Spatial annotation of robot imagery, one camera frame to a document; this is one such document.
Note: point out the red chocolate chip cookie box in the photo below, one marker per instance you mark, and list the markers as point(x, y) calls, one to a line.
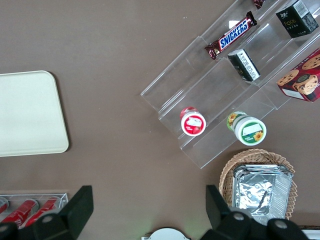
point(303, 77)

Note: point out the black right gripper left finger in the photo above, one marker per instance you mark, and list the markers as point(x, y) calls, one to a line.
point(72, 212)

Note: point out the green lid sunflower cup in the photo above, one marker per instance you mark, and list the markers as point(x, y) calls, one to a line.
point(250, 131)

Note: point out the large black Face box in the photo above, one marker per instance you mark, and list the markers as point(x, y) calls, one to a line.
point(295, 20)

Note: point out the cream rectangular plastic tray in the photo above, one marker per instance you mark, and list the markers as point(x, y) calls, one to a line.
point(27, 112)

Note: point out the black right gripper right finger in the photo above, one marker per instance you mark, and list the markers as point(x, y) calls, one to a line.
point(225, 225)

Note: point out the white board edge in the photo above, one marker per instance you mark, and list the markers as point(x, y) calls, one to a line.
point(312, 233)

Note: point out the white round disc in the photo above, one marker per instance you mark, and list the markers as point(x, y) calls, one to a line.
point(166, 235)

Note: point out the aluminium foil tray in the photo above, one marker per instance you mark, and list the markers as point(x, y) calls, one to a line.
point(260, 192)

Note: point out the red cola can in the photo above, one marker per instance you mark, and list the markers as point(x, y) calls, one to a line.
point(2, 206)
point(21, 212)
point(43, 210)

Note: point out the Snickers chocolate bar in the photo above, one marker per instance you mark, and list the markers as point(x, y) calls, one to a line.
point(232, 36)

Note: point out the light wicker basket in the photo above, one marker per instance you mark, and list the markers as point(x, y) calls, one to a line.
point(227, 175)

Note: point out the clear acrylic tiered shelf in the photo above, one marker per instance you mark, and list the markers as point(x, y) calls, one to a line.
point(200, 82)

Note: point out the dark red wrapped candy bar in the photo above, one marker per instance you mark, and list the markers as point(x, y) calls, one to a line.
point(258, 3)

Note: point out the red lid yogurt cup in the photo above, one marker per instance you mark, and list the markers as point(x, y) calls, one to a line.
point(193, 123)

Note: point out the small black carton box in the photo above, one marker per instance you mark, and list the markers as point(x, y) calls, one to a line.
point(243, 65)

